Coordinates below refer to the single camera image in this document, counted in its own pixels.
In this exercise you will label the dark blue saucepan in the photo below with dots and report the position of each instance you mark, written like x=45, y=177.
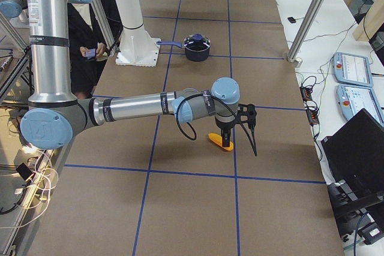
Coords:
x=196, y=51

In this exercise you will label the person in black clothes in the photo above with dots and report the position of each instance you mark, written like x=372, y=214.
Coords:
x=85, y=33

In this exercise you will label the black orange power strip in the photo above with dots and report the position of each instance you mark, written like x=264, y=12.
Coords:
x=311, y=107

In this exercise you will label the blue smartphone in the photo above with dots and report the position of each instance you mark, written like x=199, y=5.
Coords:
x=90, y=53

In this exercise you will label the lower teach pendant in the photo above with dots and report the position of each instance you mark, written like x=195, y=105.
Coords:
x=353, y=98

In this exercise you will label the small black device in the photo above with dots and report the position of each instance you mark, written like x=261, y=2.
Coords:
x=291, y=20

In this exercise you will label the aluminium frame post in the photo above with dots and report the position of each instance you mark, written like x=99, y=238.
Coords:
x=304, y=28

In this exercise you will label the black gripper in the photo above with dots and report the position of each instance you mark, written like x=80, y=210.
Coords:
x=223, y=128

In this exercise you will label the black laptop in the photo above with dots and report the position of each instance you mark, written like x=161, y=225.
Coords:
x=355, y=153

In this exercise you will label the teach pendant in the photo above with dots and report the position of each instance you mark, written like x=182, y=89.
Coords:
x=353, y=98
x=352, y=69

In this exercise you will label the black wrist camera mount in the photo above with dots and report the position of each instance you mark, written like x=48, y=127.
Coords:
x=247, y=115

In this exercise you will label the yellow corn cob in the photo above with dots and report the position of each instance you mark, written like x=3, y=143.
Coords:
x=217, y=139

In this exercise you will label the white pedestal column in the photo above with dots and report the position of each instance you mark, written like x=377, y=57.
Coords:
x=136, y=47

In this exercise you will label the upper teach pendant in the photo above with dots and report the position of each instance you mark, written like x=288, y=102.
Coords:
x=352, y=69

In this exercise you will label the glass lid blue knob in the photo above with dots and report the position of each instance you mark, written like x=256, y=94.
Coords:
x=197, y=42

